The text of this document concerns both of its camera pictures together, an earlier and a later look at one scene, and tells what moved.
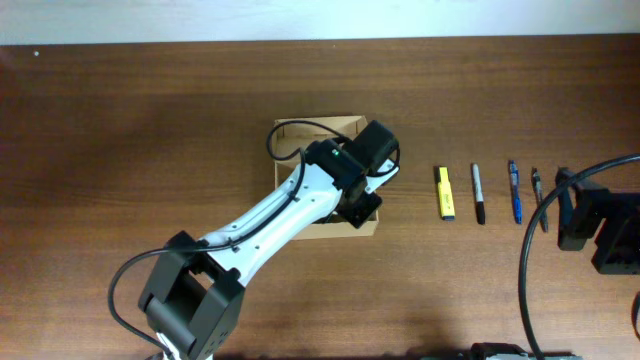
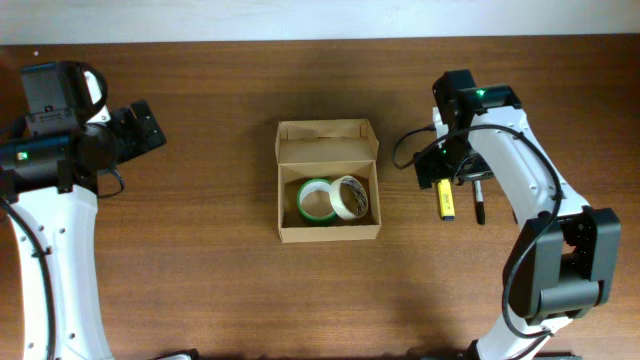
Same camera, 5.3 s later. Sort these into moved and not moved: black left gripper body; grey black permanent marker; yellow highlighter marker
Moved: black left gripper body
Not moved: yellow highlighter marker; grey black permanent marker
